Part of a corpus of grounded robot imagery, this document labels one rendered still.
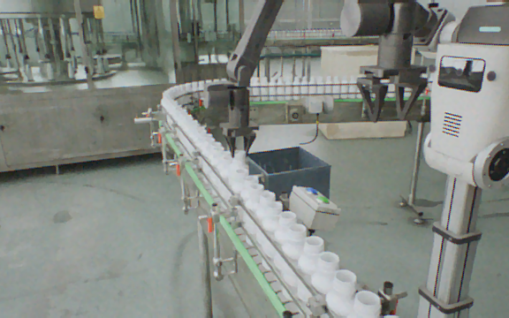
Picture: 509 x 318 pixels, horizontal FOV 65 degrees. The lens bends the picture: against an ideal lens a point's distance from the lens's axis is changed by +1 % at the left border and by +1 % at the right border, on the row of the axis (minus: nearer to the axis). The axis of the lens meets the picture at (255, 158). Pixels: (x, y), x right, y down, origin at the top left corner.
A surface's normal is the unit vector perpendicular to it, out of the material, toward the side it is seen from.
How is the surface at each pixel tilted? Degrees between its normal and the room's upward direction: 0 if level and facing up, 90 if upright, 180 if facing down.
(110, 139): 90
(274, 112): 90
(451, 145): 90
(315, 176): 90
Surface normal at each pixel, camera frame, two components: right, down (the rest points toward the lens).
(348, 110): 0.06, 0.33
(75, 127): 0.36, 0.31
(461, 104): -0.93, 0.14
